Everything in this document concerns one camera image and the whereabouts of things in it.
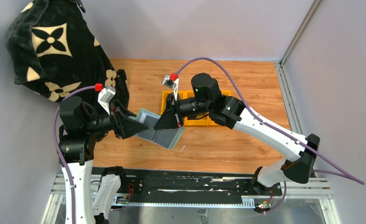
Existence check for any grey chip credit card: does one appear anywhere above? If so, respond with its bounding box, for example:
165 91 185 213
137 129 179 149

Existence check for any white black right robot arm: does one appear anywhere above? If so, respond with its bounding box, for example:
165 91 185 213
154 73 320 190

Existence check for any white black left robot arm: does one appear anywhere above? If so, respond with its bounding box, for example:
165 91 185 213
56 96 149 224

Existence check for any yellow left plastic bin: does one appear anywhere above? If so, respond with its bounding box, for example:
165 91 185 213
161 92 184 126

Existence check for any yellow middle plastic bin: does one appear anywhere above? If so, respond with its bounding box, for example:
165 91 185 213
183 91 210 126

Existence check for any black cream floral blanket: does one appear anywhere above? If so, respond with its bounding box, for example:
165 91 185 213
6 0 129 107

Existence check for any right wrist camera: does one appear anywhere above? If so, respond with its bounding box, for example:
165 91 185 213
162 73 180 100

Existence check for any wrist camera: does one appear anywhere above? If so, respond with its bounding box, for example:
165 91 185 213
162 73 180 100
97 85 116 115

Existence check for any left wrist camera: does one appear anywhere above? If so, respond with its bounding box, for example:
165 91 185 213
97 85 116 115

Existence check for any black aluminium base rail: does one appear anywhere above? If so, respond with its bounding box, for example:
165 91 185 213
51 166 333 214

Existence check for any aluminium corner frame post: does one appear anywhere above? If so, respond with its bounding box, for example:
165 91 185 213
275 0 324 178

